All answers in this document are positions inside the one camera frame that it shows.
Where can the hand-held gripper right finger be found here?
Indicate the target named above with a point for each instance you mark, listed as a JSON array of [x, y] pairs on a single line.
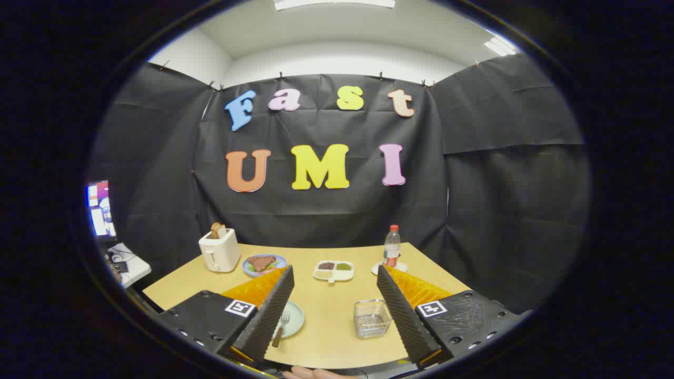
[[403, 316]]

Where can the green and orange vegetables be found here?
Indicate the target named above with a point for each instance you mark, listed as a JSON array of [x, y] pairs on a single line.
[[271, 267]]

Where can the pale green plate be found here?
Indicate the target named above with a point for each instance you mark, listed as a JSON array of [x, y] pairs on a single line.
[[296, 318]]

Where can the toasted bread slice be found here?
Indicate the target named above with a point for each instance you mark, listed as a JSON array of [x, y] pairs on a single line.
[[218, 230]]

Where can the black backdrop cloth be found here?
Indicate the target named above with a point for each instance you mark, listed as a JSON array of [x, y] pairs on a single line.
[[326, 210]]

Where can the white side desk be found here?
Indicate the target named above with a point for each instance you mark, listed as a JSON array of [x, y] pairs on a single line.
[[136, 266]]

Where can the pile of green beans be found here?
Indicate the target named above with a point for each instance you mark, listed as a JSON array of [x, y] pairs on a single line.
[[344, 266]]

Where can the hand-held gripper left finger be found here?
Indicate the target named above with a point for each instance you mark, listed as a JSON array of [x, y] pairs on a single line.
[[268, 321]]

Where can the white square coaster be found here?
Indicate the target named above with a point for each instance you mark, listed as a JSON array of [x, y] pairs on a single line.
[[378, 269]]

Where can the computer monitor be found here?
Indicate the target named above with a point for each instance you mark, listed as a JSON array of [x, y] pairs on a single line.
[[100, 210]]

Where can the brown steak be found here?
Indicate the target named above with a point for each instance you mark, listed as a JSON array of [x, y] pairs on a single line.
[[261, 262]]

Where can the long ceiling light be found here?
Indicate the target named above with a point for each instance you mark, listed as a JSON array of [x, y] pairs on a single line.
[[331, 3]]

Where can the cream toaster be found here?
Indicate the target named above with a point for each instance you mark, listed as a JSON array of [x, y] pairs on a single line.
[[220, 252]]

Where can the clear water bottle red cap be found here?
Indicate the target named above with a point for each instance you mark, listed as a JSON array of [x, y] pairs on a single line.
[[392, 247]]

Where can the white divided dish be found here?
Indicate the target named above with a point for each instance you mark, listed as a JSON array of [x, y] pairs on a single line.
[[342, 275]]

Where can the pile of dark red beans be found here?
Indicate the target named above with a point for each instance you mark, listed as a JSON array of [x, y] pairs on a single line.
[[326, 266]]

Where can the small ceiling light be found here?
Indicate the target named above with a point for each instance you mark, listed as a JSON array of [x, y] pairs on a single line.
[[499, 46]]

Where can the blue plate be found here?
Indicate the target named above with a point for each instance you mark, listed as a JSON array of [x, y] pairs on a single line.
[[247, 268]]

